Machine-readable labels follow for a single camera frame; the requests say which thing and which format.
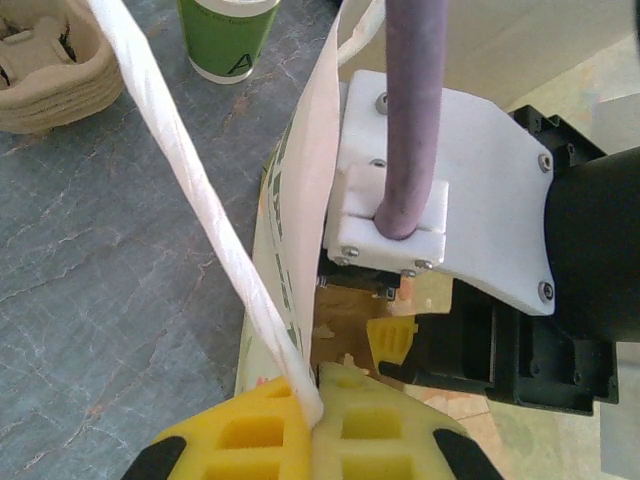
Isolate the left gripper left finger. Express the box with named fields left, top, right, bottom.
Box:
left=124, top=377, right=314, bottom=480

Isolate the brown pulp cup carrier stack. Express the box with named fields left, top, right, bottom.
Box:
left=0, top=0, right=124, bottom=135

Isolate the stack of paper cups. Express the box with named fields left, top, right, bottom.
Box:
left=176, top=0, right=282, bottom=86

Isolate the white paper takeout bag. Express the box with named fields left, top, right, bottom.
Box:
left=89, top=0, right=640, bottom=480

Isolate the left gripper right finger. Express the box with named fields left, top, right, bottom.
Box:
left=312, top=363, right=501, bottom=480

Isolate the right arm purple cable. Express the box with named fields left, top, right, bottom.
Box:
left=373, top=0, right=450, bottom=242

